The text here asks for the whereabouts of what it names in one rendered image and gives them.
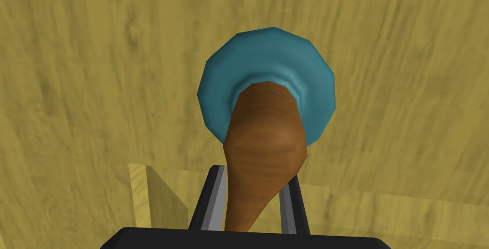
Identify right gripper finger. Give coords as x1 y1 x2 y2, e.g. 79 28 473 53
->
188 164 229 231

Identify yellow wooden door leaf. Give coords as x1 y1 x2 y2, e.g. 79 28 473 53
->
0 0 489 249

